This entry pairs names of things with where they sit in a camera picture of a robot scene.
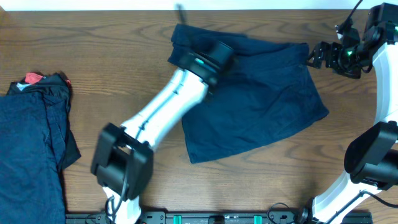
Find navy blue shorts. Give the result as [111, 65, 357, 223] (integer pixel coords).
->
[169, 24, 329, 164]

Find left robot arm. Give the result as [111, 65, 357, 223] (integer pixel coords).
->
[90, 42, 233, 223]

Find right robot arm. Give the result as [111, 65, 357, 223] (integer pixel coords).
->
[296, 3, 397, 223]

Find navy blue clothes pile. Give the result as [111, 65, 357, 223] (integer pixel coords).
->
[1, 73, 80, 223]

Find red garment in pile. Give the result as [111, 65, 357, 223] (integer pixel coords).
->
[24, 72, 72, 86]

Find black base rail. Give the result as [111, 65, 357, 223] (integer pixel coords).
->
[66, 211, 374, 224]

